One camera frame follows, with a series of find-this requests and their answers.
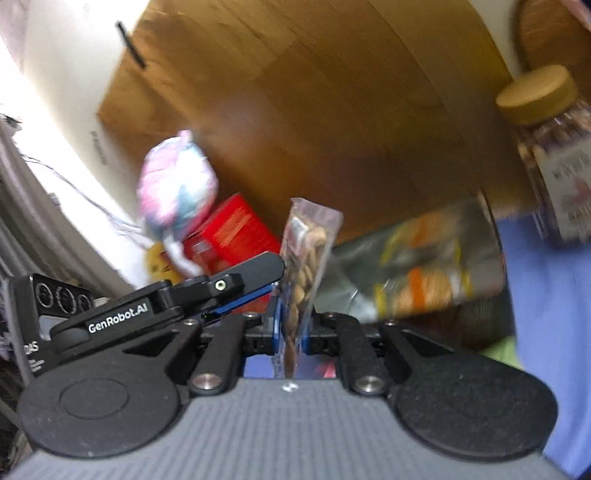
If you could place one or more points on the clear nut packet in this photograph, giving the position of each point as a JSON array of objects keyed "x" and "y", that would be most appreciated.
[{"x": 300, "y": 277}]

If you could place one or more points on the black tape strip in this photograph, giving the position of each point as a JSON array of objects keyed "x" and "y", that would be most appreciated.
[{"x": 131, "y": 46}]

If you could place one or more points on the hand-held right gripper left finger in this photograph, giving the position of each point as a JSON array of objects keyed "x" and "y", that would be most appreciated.
[{"x": 277, "y": 332}]

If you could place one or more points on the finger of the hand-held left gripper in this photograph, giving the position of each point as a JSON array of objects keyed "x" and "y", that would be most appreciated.
[{"x": 258, "y": 270}]

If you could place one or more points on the pink plush toy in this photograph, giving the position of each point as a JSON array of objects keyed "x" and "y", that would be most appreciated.
[{"x": 178, "y": 184}]

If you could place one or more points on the dark cardboard box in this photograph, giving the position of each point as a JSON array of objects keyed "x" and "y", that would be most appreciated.
[{"x": 351, "y": 272}]

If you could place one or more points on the wooden board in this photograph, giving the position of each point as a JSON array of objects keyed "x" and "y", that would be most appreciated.
[{"x": 323, "y": 92}]

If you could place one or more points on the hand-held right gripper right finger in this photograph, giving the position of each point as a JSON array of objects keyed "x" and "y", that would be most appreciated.
[{"x": 318, "y": 342}]

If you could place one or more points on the nut jar with gold lid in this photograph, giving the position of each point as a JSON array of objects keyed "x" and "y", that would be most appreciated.
[{"x": 554, "y": 161}]

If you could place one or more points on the yellow plush toy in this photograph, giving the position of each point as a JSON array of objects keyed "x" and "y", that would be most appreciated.
[{"x": 159, "y": 263}]

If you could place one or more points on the red gift box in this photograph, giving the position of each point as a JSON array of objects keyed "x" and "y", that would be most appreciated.
[{"x": 235, "y": 230}]

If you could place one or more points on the blue printed bedsheet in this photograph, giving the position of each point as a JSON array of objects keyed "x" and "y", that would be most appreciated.
[{"x": 554, "y": 323}]

